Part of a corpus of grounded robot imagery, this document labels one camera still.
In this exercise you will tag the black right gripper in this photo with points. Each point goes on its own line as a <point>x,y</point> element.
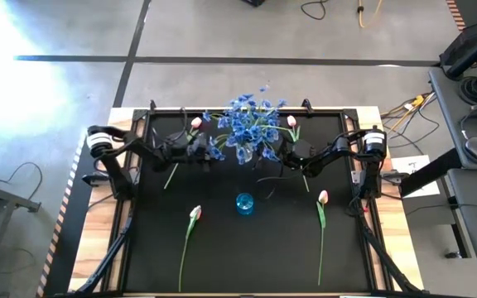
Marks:
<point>300,165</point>

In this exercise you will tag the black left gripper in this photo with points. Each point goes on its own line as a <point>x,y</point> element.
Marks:
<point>197,151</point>

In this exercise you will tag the blue artificial flower sprig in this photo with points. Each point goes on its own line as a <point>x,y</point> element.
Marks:
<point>265,103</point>
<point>269,134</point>
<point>215,153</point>
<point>240,124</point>

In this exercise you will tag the pink artificial tulip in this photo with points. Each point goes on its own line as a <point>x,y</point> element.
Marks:
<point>323,197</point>
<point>196,212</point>
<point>291,121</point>
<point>196,122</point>

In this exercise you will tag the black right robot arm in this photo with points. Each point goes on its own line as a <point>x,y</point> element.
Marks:
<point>333,151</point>

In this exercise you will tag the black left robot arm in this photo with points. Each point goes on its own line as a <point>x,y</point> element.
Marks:
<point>139,147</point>

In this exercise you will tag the clear textured glass vase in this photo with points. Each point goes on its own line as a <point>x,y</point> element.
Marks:
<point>247,156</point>

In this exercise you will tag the blue textured glass vase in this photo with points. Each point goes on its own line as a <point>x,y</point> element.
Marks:
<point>244,204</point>

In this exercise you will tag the black table clamp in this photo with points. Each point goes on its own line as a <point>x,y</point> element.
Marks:
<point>307,106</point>
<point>152,107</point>

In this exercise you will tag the white paper sheet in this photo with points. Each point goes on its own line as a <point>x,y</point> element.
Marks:
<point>404,165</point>

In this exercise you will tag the black striped-edge floor mat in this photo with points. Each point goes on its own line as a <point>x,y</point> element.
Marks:
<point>73,215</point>

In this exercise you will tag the black desk leg beam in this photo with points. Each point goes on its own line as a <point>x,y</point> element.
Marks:
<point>429,174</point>

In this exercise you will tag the black bag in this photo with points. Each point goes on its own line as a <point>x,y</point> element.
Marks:
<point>458,47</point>

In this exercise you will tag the dark metal pole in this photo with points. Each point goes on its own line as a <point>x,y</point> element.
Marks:
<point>474,51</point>

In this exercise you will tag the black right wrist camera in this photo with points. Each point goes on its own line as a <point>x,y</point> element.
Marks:
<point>303,149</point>

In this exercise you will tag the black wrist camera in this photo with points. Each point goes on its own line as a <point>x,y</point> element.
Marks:
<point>303,149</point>
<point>179,142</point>

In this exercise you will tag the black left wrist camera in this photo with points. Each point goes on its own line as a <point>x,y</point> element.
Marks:
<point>179,142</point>

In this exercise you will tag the black aluminium table frame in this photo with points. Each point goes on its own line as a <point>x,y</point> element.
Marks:
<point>329,111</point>

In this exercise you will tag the black side bracket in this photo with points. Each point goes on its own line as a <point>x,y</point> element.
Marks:
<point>95,179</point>
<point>396,176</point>

